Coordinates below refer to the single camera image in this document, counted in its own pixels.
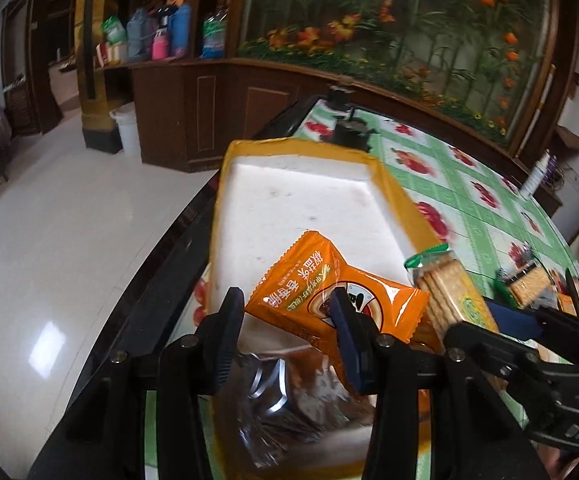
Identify black round container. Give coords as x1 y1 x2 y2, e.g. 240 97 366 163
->
327 85 357 113
332 115 380 153

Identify white spray bottle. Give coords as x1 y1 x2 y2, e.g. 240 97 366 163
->
519 150 553 201

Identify green packet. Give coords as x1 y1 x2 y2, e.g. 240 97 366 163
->
100 16 129 46

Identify small orange snack packet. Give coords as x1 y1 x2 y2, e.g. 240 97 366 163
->
554 292 577 317

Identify white plastic bucket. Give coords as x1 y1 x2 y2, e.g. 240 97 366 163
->
109 102 142 158

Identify glass flower display case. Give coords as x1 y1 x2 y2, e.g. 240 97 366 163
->
236 0 560 146

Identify grey-blue jug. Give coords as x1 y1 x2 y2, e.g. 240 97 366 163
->
126 7 155 63

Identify golden pillar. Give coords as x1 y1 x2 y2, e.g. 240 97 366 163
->
74 0 135 153

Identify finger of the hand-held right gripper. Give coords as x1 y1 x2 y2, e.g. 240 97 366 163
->
443 321 579 411
487 267 579 348

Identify red and white box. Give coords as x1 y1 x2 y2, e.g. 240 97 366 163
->
94 42 130 67

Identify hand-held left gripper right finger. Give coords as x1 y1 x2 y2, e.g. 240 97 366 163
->
327 286 533 480

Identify small cracker packet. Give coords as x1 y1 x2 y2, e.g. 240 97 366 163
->
494 260 553 308

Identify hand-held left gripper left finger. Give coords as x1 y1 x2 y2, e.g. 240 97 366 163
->
44 287 247 480

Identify pink bottle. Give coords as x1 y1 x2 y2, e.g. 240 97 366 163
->
152 27 172 61

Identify cable bundle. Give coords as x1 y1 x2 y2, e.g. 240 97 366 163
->
554 162 577 188

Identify yellow-taped white foam box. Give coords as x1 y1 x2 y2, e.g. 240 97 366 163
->
209 137 450 480

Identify green-label cracker packet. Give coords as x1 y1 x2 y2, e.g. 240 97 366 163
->
403 244 500 356

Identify green fruit-print tablecloth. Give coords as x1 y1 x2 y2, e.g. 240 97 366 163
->
144 95 579 480

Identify silver transparent snack packet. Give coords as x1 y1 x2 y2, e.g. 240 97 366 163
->
214 345 380 471

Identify blue thermos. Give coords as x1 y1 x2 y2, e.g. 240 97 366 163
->
172 4 192 58

